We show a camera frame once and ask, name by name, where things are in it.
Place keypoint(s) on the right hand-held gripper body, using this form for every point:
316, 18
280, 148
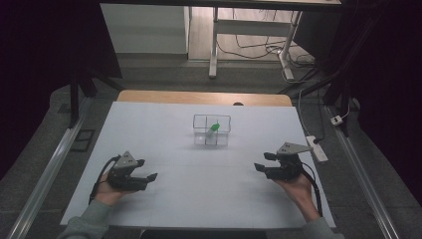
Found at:
287, 167

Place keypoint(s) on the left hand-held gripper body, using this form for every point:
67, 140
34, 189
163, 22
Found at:
124, 177

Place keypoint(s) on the clear plastic organizer box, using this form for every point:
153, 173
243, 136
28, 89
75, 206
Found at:
212, 137

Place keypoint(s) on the green highlighter pen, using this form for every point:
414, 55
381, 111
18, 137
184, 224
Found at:
214, 128

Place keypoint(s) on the person's left hand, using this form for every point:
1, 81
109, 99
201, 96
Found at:
111, 195

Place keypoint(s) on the person's right hand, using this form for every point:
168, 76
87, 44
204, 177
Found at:
300, 195

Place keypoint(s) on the white power strip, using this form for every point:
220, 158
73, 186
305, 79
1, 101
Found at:
316, 148

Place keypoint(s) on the black plug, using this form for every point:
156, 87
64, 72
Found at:
317, 140

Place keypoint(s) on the white table sheet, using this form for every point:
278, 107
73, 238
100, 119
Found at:
205, 205

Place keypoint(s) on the small black knob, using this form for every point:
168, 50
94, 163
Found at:
238, 104

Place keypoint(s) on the small white adapter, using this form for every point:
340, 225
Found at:
337, 120

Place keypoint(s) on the wooden table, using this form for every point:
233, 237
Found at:
199, 97

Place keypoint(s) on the black stand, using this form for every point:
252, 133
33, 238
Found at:
74, 99
341, 79

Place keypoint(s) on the black floor frame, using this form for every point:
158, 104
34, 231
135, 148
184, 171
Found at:
83, 140

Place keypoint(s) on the aluminium rail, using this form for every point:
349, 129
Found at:
46, 179
361, 179

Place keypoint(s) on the white desk frame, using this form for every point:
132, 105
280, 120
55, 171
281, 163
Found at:
252, 27

